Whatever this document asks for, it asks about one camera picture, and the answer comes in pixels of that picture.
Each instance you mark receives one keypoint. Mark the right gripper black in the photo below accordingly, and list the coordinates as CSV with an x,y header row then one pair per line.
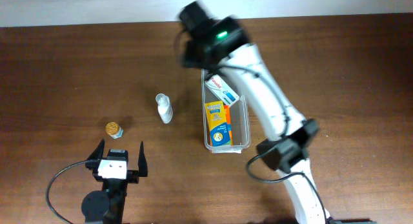
x,y
193,54

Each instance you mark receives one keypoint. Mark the orange medicine box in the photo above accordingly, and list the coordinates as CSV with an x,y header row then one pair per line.
x,y
228,119

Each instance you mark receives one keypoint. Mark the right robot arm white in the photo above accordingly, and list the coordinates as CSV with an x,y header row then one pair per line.
x,y
223,47

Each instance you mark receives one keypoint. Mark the small gold lid jar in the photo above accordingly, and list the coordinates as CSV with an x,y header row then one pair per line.
x,y
114,130

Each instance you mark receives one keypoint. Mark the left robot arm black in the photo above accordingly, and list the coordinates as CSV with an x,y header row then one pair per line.
x,y
107,205

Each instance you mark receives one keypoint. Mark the white green medicine box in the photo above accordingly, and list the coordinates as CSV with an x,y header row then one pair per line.
x,y
222,90

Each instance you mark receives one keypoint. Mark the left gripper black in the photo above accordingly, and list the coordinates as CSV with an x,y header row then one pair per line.
x,y
133,175

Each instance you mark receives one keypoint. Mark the white spray bottle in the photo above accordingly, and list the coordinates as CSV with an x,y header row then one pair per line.
x,y
164,108

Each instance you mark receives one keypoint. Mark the clear plastic container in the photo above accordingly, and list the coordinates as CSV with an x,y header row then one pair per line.
x,y
239,119

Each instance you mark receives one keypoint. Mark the yellow medicine box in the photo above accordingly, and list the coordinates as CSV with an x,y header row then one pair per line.
x,y
217,124

